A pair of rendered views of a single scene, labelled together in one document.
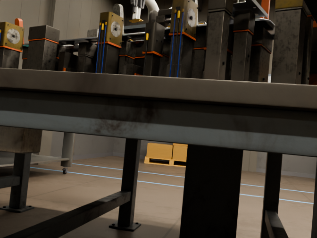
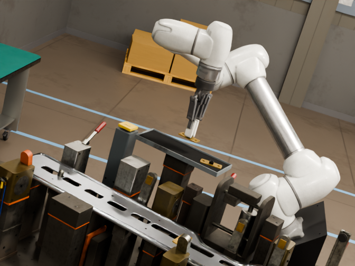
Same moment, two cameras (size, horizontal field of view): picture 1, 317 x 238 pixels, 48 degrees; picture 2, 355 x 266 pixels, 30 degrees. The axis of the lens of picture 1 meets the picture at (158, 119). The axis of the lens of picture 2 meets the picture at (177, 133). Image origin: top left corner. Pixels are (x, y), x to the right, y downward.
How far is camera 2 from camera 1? 164 cm
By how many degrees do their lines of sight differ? 24
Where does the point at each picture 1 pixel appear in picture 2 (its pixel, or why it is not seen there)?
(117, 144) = (75, 15)
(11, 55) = (15, 208)
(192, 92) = not seen: outside the picture
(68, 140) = (15, 90)
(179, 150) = (185, 62)
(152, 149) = (139, 52)
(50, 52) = (78, 237)
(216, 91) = not seen: outside the picture
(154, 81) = not seen: outside the picture
